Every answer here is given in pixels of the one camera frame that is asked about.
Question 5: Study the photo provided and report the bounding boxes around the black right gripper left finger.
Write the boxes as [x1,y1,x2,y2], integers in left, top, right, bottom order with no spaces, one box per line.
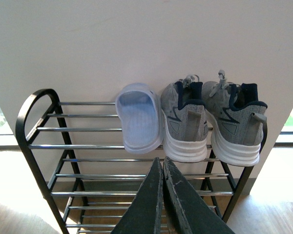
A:
[112,157,163,234]

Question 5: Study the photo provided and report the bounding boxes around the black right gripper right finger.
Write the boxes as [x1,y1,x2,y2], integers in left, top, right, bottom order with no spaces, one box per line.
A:
[163,157,234,234]

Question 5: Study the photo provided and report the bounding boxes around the grey knit sneaker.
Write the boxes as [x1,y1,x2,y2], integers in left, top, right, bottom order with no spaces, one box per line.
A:
[161,75,209,163]
[202,70,268,167]

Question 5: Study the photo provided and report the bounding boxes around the light blue slide slipper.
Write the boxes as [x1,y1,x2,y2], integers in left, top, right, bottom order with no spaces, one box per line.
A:
[115,83,164,154]

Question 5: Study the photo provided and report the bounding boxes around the black metal shoe rack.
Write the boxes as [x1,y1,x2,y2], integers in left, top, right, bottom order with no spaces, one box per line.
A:
[15,88,268,234]

